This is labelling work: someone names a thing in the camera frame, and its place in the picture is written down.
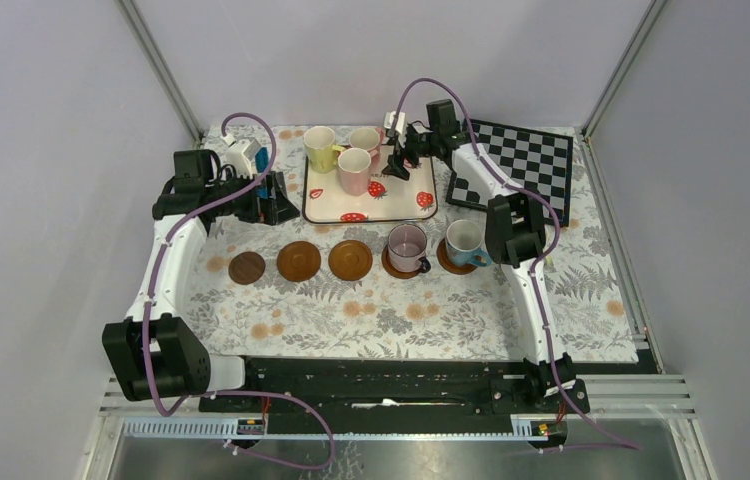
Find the brown coaster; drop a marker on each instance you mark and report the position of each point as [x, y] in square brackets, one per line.
[447, 264]
[350, 260]
[391, 270]
[298, 261]

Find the pink mug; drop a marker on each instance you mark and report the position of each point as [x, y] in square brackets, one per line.
[369, 139]
[354, 169]

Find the toy block stack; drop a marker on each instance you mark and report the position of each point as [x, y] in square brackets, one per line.
[273, 183]

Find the yellow mug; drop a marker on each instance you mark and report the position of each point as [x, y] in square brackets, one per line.
[322, 149]

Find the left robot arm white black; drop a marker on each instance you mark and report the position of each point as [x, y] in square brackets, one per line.
[153, 352]

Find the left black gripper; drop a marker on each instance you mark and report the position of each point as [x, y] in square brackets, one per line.
[275, 209]

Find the grey purple mug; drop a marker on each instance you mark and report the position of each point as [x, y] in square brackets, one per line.
[406, 249]

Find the dark walnut coaster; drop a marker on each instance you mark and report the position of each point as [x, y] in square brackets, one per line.
[246, 268]

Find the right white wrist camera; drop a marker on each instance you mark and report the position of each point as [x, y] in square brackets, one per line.
[394, 128]

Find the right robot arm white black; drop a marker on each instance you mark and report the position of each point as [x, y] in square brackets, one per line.
[515, 234]

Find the black white chessboard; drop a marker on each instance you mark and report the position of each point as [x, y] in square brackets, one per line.
[540, 161]

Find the blue mug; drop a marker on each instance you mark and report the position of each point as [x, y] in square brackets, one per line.
[465, 244]

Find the pink mug back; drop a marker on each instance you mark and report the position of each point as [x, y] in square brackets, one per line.
[369, 139]

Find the pink mug front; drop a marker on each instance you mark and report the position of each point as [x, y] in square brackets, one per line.
[354, 169]

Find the strawberry print serving tray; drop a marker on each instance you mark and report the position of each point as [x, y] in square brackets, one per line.
[387, 199]

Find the floral tablecloth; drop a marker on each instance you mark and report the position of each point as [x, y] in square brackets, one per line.
[436, 315]

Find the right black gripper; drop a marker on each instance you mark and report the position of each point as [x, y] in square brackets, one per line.
[398, 156]

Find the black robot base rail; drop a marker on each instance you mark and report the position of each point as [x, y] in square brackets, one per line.
[371, 397]

